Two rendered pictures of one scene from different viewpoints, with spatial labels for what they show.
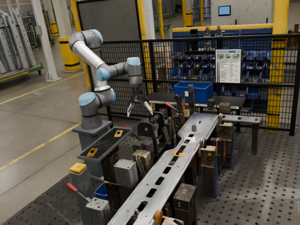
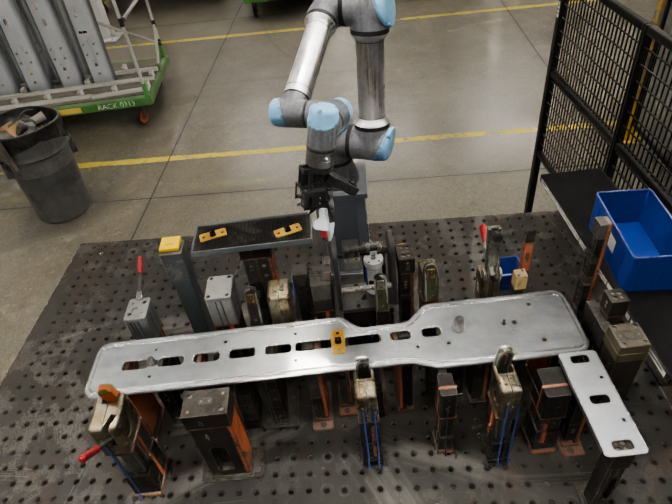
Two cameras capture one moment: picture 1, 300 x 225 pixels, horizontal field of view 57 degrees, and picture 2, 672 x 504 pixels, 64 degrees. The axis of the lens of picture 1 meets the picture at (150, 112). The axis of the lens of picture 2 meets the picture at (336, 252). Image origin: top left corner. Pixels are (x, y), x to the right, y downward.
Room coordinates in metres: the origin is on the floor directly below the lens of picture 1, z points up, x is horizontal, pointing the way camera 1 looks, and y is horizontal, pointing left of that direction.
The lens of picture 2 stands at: (1.05, -1.02, 2.18)
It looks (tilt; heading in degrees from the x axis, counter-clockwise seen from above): 41 degrees down; 63
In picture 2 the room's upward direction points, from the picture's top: 8 degrees counter-clockwise
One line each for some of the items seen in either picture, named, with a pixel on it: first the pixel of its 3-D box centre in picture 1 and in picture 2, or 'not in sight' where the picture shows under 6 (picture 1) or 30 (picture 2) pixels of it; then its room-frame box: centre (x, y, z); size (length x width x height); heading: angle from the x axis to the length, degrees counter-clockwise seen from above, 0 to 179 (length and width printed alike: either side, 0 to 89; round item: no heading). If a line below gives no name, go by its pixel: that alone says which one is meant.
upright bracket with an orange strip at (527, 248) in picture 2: (184, 122); (519, 292); (2.03, -0.27, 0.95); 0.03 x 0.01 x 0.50; 152
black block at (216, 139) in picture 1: (216, 157); (445, 415); (1.61, -0.42, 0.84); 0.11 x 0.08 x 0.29; 62
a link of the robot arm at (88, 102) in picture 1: (89, 103); (335, 138); (1.82, 0.42, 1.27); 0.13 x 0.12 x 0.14; 130
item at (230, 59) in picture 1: (228, 66); not in sight; (2.31, -0.71, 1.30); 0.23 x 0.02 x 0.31; 62
